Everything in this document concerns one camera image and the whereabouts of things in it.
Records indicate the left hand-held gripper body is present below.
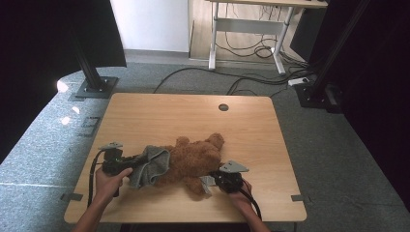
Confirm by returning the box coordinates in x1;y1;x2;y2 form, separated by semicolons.
98;141;144;177

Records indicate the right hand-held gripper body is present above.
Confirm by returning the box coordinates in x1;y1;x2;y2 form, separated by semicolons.
211;159;249;194

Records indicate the grey speckled towel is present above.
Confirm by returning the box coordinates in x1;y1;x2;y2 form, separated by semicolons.
129;144;217;196

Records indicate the brown teddy bear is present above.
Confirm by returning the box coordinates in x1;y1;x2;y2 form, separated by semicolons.
154;132;225;201

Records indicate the person's right hand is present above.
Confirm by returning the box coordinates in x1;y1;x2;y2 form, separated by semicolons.
226;188;254;209

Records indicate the person's left hand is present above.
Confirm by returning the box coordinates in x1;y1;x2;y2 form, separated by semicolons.
95;167;133;202

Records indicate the black metal stand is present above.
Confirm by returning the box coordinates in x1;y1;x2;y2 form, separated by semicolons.
294;0;371;109
69;30;120;100

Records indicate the white power strip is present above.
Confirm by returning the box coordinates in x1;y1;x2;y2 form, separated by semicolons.
287;76;310;87

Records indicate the dark curtain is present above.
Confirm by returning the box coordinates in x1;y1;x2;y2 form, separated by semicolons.
291;0;410;202
0;0;128;163

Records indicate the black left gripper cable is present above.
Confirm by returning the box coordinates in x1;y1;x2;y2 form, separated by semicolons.
86;149;106;208

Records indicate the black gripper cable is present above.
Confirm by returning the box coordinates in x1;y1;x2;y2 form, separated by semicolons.
86;149;106;208
240;178;263;220

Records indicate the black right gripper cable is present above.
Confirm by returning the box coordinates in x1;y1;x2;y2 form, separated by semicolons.
240;178;263;220

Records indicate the long black floor cable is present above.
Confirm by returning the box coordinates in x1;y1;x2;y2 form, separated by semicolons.
153;66;311;95

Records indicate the black cable bundle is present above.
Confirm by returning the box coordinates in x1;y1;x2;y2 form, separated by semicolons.
215;30;286;60

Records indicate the white desk frame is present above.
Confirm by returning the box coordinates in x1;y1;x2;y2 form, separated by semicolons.
206;0;329;76

